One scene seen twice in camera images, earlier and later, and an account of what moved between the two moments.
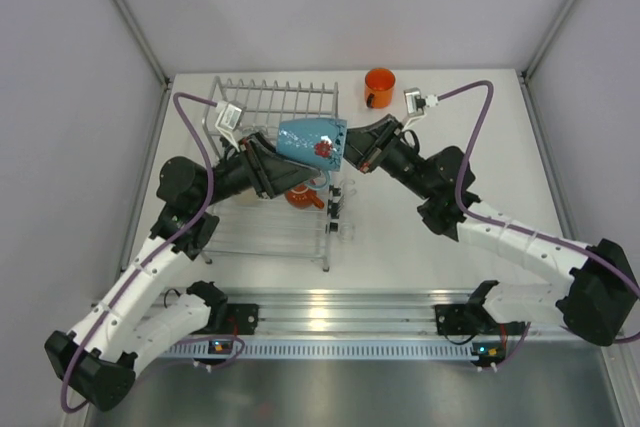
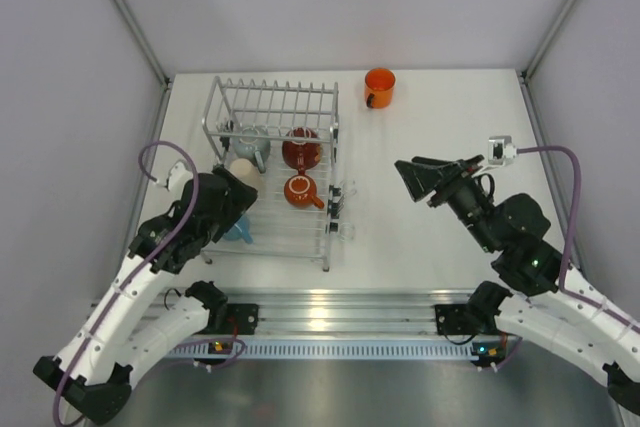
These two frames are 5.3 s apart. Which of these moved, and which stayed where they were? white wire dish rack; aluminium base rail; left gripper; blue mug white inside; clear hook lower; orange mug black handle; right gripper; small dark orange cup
Moved: blue mug white inside; right gripper; left gripper
Stayed: small dark orange cup; white wire dish rack; orange mug black handle; aluminium base rail; clear hook lower
